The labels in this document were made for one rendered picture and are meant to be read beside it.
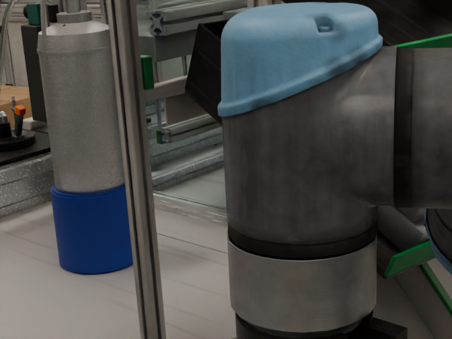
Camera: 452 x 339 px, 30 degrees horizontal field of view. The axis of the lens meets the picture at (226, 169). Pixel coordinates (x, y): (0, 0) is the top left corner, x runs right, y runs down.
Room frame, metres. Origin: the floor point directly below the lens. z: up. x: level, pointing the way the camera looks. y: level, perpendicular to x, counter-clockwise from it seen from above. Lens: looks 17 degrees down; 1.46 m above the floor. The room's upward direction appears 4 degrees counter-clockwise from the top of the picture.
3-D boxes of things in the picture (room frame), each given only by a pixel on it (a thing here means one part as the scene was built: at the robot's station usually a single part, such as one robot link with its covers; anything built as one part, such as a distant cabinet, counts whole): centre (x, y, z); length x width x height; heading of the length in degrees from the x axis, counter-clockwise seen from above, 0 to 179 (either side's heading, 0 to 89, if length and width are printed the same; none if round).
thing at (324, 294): (0.40, -0.04, 1.29); 0.08 x 0.08 x 0.05
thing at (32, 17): (1.85, 0.38, 1.18); 0.07 x 0.07 x 0.25; 47
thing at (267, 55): (0.40, -0.04, 1.37); 0.09 x 0.08 x 0.11; 76
